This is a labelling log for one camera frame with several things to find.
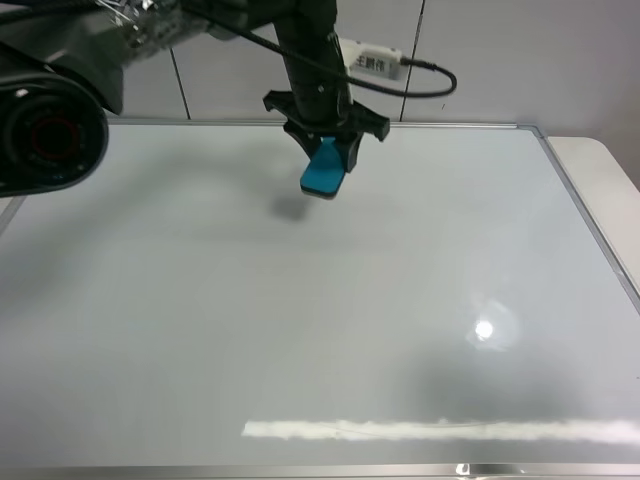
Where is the white framed whiteboard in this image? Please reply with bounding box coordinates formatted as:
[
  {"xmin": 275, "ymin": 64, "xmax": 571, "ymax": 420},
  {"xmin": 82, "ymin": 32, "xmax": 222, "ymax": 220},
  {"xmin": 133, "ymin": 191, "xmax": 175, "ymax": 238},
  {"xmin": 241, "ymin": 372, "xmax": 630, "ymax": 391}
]
[{"xmin": 1, "ymin": 125, "xmax": 639, "ymax": 479}]

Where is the black camera cable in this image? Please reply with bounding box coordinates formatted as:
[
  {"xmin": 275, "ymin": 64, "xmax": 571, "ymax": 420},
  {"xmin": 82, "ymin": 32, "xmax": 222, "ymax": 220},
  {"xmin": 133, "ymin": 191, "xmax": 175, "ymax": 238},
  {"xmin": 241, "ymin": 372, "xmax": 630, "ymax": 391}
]
[{"xmin": 184, "ymin": 9, "xmax": 458, "ymax": 99}]

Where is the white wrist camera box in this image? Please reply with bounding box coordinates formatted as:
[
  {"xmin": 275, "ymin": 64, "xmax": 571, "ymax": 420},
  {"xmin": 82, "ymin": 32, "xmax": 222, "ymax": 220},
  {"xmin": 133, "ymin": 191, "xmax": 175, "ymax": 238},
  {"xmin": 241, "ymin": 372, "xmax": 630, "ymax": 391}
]
[{"xmin": 339, "ymin": 38, "xmax": 407, "ymax": 81}]

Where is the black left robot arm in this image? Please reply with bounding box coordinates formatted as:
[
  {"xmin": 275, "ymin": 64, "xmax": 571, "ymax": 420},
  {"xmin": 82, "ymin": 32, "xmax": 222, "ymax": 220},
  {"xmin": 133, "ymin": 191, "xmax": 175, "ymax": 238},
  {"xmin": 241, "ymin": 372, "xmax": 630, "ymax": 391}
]
[{"xmin": 1, "ymin": 1, "xmax": 390, "ymax": 198}]

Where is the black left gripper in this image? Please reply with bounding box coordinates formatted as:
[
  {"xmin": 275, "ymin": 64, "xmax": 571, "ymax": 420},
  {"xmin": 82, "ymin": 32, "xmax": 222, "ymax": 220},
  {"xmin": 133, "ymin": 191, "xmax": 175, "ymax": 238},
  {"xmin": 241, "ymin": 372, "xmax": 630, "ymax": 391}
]
[{"xmin": 263, "ymin": 74, "xmax": 390, "ymax": 173}]

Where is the blue whiteboard eraser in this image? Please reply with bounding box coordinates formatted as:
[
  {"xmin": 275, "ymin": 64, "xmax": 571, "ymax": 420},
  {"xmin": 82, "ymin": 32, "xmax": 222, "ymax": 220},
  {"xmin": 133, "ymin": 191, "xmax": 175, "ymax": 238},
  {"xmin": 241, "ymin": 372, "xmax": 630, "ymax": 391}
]
[{"xmin": 300, "ymin": 137, "xmax": 346, "ymax": 200}]

